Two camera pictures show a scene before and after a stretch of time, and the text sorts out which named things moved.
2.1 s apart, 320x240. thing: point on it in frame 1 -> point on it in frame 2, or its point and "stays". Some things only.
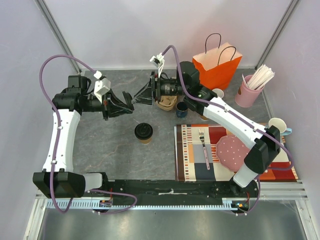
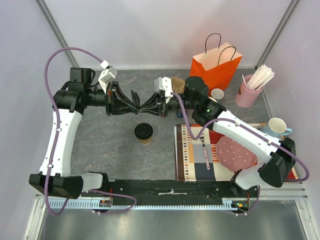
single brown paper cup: (145, 141) stays
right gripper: (153, 88) -> (163, 106)
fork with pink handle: (202, 137) stays
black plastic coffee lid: (143, 131) stays
